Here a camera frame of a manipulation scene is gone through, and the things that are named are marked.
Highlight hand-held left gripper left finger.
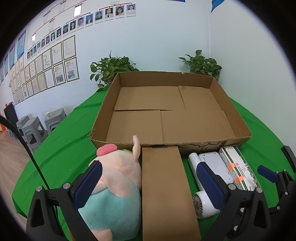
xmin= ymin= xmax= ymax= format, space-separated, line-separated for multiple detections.
xmin=26 ymin=160 xmax=103 ymax=241

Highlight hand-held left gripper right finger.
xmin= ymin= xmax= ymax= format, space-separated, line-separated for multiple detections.
xmin=196 ymin=162 xmax=272 ymax=241

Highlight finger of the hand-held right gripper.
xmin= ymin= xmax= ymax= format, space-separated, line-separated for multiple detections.
xmin=257 ymin=165 xmax=296 ymax=215
xmin=281 ymin=146 xmax=296 ymax=167

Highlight white plastic device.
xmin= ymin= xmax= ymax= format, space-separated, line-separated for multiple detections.
xmin=198 ymin=152 xmax=234 ymax=186

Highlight white hair dryer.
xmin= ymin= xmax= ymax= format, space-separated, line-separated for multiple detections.
xmin=188 ymin=152 xmax=221 ymax=219

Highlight green white medicine box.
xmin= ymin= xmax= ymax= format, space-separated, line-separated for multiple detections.
xmin=218 ymin=146 xmax=262 ymax=192

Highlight pink pig plush toy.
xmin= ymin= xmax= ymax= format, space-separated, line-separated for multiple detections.
xmin=77 ymin=135 xmax=142 ymax=241

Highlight long brown cardboard carton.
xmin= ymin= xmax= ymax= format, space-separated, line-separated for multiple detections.
xmin=142 ymin=146 xmax=201 ymax=241

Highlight large cardboard box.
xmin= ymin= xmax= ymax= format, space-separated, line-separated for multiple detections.
xmin=87 ymin=71 xmax=252 ymax=155

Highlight green tablecloth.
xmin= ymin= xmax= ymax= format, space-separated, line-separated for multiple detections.
xmin=11 ymin=89 xmax=296 ymax=241

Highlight grey plastic stool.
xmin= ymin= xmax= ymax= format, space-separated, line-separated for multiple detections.
xmin=22 ymin=116 xmax=46 ymax=154
xmin=44 ymin=108 xmax=67 ymax=135
xmin=16 ymin=115 xmax=31 ymax=137

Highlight black cabinet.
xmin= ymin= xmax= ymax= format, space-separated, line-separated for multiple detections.
xmin=3 ymin=102 xmax=19 ymax=127

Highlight green potted plant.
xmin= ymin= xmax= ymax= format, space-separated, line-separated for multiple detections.
xmin=90 ymin=50 xmax=139 ymax=92
xmin=178 ymin=50 xmax=223 ymax=81

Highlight group of framed certificates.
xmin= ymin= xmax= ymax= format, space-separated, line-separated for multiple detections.
xmin=8 ymin=35 xmax=80 ymax=106

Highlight black cable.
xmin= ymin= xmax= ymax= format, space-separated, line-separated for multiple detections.
xmin=0 ymin=115 xmax=50 ymax=189

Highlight blue wall decal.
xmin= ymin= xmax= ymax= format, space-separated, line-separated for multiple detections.
xmin=210 ymin=0 xmax=229 ymax=13

